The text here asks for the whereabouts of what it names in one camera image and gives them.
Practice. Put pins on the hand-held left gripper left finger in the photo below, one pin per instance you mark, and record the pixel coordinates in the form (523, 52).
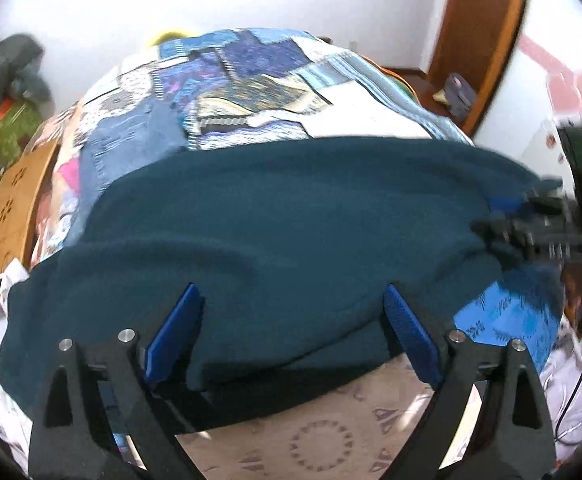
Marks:
(176, 330)

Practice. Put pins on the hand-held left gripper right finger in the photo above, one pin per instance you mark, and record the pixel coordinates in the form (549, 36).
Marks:
(411, 335)

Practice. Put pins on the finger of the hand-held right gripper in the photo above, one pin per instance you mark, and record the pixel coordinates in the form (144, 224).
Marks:
(521, 237)
(521, 202)

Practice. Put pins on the dark teal pants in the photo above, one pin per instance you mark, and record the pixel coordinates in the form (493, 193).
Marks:
(291, 240)

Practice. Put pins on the white cabinet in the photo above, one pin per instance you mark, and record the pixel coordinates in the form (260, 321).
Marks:
(521, 120)

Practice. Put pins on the purple bag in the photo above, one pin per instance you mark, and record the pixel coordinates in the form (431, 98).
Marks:
(458, 92)

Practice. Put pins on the white plastic piece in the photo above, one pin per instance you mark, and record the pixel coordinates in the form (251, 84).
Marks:
(13, 277)

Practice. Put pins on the brown wooden door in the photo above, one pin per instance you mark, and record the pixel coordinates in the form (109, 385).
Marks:
(481, 35)

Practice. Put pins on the blue denim jeans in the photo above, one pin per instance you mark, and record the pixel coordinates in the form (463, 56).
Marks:
(131, 145)

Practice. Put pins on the tan wooden board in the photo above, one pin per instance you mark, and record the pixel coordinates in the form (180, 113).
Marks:
(11, 210)

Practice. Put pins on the brown striped cloth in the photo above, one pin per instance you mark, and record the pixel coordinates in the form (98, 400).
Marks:
(58, 122)

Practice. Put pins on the green patterned cloth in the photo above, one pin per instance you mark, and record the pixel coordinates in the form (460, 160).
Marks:
(6, 135)

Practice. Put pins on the patchwork printed blanket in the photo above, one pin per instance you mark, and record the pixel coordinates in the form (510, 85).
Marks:
(271, 85)

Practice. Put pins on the dark grey cloth pile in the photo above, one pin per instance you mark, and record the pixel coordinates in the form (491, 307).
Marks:
(6, 65)

